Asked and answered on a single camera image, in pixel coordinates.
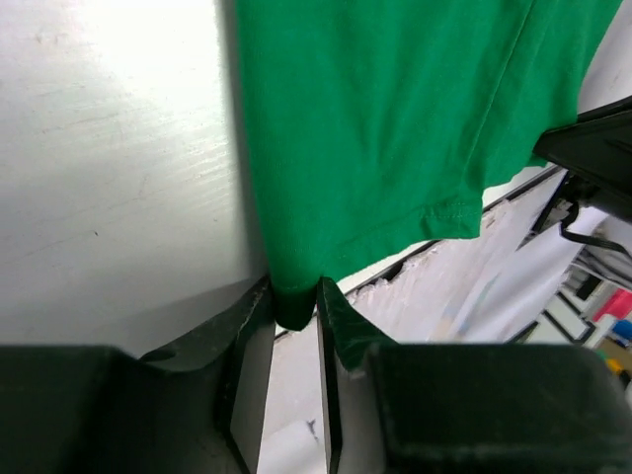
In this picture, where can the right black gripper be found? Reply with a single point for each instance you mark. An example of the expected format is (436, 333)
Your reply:
(596, 153)

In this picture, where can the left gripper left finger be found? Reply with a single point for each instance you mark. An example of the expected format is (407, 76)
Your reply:
(213, 387)

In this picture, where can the green t shirt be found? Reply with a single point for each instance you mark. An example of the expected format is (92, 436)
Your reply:
(375, 125)

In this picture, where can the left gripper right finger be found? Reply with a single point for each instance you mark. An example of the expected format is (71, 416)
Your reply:
(350, 416)

